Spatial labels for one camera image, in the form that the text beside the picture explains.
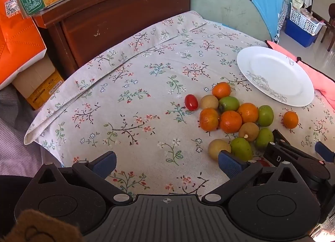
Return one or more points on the white plate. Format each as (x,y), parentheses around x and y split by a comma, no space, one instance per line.
(277,74)

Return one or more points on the brown longan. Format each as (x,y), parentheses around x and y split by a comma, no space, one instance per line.
(249,130)
(208,102)
(217,147)

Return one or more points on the wooden chair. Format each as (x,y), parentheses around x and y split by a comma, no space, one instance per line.
(331,13)

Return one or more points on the grey checked cloth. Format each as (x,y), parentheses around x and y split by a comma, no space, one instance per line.
(13,140)

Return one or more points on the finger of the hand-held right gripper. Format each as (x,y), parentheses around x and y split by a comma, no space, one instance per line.
(278,135)
(324,151)

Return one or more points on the white plastic basket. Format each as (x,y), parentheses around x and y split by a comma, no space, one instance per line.
(301,21)

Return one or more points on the brown fuzzy cover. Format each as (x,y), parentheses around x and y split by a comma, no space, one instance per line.
(39,229)

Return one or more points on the blue printed cloth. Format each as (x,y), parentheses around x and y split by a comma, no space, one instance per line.
(269,9)

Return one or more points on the pink towel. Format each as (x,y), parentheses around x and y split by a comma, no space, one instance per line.
(322,82)

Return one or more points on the orange paper bag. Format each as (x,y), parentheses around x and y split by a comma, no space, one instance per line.
(18,40)

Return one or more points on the brown cardboard box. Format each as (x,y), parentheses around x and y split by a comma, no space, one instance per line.
(39,82)

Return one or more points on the white printed bag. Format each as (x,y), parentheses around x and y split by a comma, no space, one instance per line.
(297,0)

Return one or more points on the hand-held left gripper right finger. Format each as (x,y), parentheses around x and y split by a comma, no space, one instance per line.
(230,165)

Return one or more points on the small mandarin orange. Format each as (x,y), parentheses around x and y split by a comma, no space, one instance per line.
(221,90)
(290,119)
(230,121)
(248,112)
(208,119)

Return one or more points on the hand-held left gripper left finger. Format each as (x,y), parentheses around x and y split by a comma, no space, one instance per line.
(107,163)

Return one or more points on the houndstooth sofa cover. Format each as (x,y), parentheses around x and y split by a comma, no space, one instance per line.
(282,17)

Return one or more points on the blue plastic bin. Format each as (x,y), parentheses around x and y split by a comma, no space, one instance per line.
(298,35)

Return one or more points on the green jujube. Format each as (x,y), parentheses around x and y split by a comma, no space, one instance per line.
(266,115)
(264,137)
(241,147)
(229,103)

